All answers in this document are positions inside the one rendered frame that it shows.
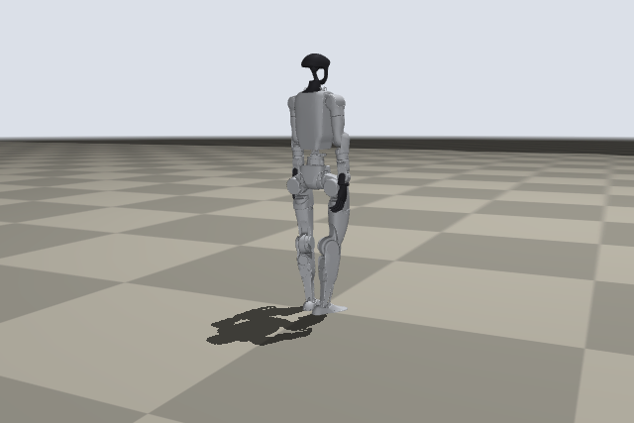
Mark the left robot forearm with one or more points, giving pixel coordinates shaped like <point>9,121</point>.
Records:
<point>298,156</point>

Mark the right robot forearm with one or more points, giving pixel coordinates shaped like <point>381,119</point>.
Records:
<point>342,153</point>

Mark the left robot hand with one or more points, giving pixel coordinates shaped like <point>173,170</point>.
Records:
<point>294,172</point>

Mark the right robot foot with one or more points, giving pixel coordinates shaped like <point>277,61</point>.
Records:
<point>319,310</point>

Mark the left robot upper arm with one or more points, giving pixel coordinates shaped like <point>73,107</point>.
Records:
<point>291,106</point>

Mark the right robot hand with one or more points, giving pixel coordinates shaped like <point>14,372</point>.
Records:
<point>342,194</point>

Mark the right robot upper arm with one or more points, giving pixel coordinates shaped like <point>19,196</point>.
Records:
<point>336,104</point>

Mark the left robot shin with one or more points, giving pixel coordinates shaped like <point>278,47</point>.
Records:
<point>306,265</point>

